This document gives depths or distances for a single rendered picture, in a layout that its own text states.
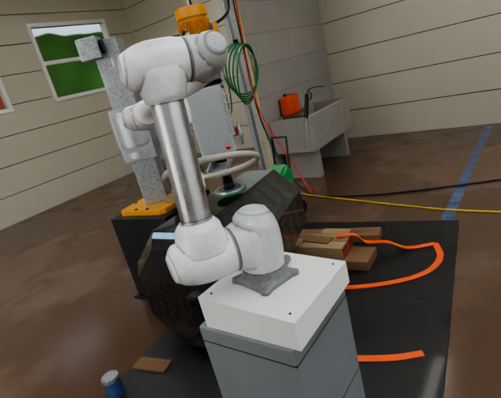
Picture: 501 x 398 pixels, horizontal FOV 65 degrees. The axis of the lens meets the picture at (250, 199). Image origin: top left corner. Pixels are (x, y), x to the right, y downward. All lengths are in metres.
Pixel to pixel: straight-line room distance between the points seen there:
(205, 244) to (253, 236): 0.16
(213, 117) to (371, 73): 4.94
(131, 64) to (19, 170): 7.28
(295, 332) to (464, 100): 5.98
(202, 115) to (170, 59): 1.31
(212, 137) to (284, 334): 1.52
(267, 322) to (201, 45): 0.84
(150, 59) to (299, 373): 1.02
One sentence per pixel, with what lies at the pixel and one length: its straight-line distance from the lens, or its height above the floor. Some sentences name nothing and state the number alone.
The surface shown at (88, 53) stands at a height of 1.97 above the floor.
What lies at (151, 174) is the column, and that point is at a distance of 3.24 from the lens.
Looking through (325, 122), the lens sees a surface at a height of 0.69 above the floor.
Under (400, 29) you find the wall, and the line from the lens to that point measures 6.96.
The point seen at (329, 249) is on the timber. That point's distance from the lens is 3.12.
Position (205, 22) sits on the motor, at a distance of 3.17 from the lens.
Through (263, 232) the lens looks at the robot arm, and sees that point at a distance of 1.29.
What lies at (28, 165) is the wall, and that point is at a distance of 8.44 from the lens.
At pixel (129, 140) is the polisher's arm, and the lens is 3.14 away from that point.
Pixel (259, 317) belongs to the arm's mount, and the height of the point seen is 0.90.
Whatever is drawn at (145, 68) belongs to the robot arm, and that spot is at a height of 1.68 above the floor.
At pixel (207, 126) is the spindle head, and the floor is 1.34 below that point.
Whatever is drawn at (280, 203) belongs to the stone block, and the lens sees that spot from 2.78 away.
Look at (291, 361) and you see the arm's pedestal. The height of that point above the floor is 0.76.
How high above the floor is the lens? 1.62
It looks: 18 degrees down
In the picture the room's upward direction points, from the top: 14 degrees counter-clockwise
